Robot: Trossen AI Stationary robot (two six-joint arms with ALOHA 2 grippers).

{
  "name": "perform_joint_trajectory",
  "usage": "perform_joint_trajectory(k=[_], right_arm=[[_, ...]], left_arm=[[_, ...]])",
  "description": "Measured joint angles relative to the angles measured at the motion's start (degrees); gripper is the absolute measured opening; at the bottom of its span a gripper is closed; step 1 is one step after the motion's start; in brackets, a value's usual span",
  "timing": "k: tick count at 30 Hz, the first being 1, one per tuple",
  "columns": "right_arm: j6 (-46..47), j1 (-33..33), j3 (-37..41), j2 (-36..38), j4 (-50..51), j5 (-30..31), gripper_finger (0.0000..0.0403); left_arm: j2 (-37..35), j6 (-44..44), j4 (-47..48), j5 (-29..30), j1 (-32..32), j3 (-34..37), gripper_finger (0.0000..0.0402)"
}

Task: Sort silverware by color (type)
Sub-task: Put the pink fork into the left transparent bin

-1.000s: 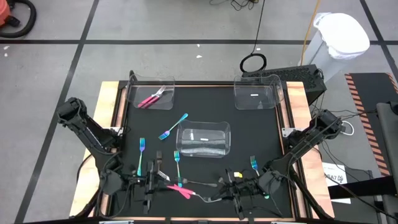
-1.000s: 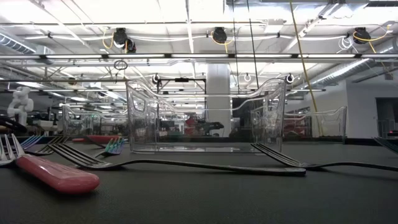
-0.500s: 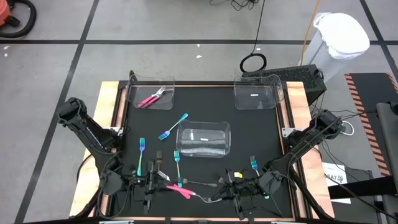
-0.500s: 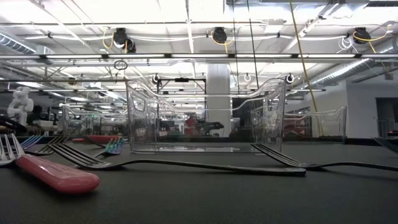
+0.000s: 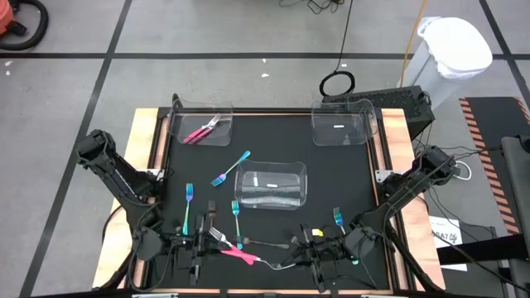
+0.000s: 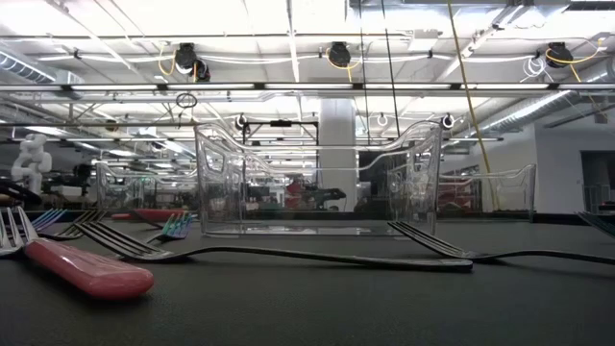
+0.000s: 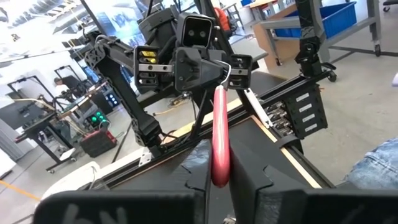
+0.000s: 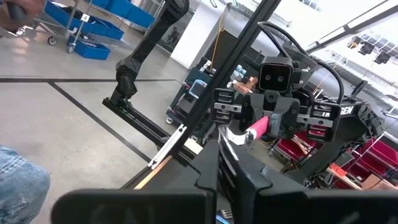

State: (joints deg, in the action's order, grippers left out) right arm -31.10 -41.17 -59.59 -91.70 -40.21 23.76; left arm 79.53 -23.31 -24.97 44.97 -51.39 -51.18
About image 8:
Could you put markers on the black aluminium rig frame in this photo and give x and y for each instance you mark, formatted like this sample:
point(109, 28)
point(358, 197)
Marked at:
point(242, 46)

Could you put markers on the red storage bin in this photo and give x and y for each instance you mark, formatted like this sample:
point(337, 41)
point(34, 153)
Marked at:
point(295, 149)
point(379, 152)

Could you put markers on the light blue device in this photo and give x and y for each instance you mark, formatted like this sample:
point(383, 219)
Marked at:
point(198, 89)

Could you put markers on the copper-coloured block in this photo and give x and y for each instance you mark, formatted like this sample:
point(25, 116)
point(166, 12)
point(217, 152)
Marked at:
point(245, 86)

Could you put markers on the white metal bracket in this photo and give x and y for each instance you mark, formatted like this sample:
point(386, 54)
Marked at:
point(168, 146)

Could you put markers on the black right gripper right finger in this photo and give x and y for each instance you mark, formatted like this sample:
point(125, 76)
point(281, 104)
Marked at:
point(311, 208)

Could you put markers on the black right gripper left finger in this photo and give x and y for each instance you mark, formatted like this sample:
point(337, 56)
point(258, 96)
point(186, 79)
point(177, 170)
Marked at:
point(140, 208)

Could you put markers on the blue storage bin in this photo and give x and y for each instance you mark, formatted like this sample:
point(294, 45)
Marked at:
point(130, 12)
point(90, 49)
point(104, 29)
point(62, 11)

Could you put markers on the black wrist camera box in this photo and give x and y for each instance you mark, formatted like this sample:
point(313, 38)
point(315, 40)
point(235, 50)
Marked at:
point(275, 77)

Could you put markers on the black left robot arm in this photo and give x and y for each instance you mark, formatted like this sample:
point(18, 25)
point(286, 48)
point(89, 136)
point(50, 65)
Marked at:
point(357, 130)

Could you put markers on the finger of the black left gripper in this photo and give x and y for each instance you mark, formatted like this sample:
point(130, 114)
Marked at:
point(252, 109)
point(286, 119)

